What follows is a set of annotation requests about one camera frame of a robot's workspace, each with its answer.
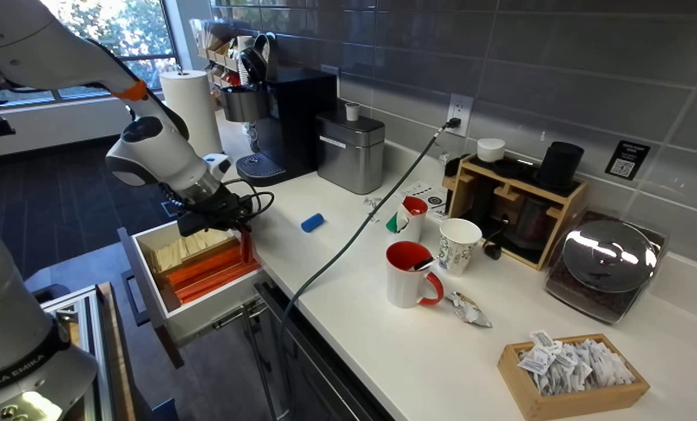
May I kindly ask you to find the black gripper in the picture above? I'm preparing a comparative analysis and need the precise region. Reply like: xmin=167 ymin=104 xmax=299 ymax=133
xmin=177 ymin=184 xmax=254 ymax=239

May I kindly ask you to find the white drawer dark wood front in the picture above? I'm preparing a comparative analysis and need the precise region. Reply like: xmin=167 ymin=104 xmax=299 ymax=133
xmin=116 ymin=220 xmax=266 ymax=369

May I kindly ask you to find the orange packets stack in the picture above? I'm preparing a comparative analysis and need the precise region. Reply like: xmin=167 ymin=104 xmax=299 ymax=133
xmin=158 ymin=242 xmax=265 ymax=306

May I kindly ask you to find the wooden stirrers stack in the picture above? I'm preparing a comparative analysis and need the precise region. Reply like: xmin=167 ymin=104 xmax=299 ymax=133
xmin=144 ymin=230 xmax=241 ymax=277

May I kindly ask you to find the small blue block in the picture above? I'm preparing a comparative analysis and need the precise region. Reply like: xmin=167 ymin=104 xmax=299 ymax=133
xmin=299 ymin=211 xmax=328 ymax=237

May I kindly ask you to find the black Keurig coffee machine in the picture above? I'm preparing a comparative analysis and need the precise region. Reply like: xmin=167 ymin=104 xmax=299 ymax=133
xmin=219 ymin=66 xmax=338 ymax=187

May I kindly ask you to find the white paper towel roll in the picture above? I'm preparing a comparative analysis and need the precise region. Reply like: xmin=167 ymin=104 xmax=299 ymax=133
xmin=158 ymin=67 xmax=224 ymax=159

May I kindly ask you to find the stainless steel box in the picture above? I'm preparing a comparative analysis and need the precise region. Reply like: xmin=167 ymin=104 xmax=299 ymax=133
xmin=316 ymin=115 xmax=389 ymax=196

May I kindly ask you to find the background snack shelf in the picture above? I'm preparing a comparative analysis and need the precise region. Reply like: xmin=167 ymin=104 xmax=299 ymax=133
xmin=198 ymin=18 xmax=278 ymax=89

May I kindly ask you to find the small red green white mug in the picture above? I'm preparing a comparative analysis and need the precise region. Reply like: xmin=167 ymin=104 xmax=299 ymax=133
xmin=383 ymin=195 xmax=431 ymax=244

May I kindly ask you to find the dark lower cabinet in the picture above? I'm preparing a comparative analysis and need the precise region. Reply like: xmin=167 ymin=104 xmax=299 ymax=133
xmin=245 ymin=277 xmax=398 ymax=421

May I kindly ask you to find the white mug red inside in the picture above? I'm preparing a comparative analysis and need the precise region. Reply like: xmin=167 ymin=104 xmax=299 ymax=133
xmin=383 ymin=239 xmax=446 ymax=311

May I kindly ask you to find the white patterned mug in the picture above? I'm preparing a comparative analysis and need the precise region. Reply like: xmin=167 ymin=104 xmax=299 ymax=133
xmin=436 ymin=217 xmax=483 ymax=277

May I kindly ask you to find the metal utensil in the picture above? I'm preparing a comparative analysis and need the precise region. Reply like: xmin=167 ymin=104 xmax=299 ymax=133
xmin=443 ymin=290 xmax=494 ymax=331

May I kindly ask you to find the small white cup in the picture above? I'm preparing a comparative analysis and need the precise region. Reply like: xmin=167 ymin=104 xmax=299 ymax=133
xmin=474 ymin=136 xmax=507 ymax=167

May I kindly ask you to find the wooden organizer rack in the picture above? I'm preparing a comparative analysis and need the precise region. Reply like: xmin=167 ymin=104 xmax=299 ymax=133
xmin=445 ymin=155 xmax=590 ymax=272

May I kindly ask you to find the black canister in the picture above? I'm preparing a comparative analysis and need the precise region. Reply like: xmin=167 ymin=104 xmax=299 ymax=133
xmin=535 ymin=141 xmax=586 ymax=196

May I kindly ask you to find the white sugar packets pile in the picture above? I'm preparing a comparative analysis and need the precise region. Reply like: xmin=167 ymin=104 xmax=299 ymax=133
xmin=516 ymin=331 xmax=637 ymax=398

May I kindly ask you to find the wooden packet box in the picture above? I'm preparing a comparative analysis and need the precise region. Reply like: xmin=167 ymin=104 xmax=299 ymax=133
xmin=495 ymin=332 xmax=653 ymax=421

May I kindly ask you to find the wrist mounted camera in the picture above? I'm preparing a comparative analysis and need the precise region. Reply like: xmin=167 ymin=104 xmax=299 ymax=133
xmin=202 ymin=153 xmax=233 ymax=179

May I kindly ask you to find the black power cable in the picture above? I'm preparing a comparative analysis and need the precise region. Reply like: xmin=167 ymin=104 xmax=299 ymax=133
xmin=274 ymin=115 xmax=464 ymax=338

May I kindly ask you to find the black drawer handle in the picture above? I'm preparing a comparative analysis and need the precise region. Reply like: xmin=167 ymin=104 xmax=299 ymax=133
xmin=122 ymin=266 xmax=153 ymax=327

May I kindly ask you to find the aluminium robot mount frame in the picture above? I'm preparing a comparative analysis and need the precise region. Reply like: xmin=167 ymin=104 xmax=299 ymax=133
xmin=39 ymin=280 xmax=135 ymax=421

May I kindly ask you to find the white wall outlet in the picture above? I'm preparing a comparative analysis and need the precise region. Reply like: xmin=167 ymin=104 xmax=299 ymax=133
xmin=445 ymin=94 xmax=474 ymax=136

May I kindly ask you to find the black wall label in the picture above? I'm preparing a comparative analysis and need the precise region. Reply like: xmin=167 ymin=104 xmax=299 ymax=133
xmin=604 ymin=138 xmax=653 ymax=183

